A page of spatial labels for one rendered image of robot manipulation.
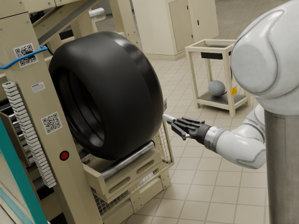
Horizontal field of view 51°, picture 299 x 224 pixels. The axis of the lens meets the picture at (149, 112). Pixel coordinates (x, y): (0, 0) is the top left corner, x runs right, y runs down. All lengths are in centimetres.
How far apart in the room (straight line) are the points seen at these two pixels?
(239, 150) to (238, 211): 145
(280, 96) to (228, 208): 199
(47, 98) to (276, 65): 100
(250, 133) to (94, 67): 64
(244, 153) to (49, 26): 117
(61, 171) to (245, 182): 169
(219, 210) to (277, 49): 207
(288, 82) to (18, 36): 99
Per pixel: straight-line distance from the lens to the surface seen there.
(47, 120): 135
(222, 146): 109
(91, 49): 135
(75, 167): 147
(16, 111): 135
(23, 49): 128
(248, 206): 253
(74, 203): 153
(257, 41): 52
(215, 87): 388
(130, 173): 153
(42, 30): 174
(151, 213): 259
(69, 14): 182
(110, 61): 131
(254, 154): 105
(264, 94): 54
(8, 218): 80
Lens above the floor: 169
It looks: 23 degrees down
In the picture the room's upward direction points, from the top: 13 degrees counter-clockwise
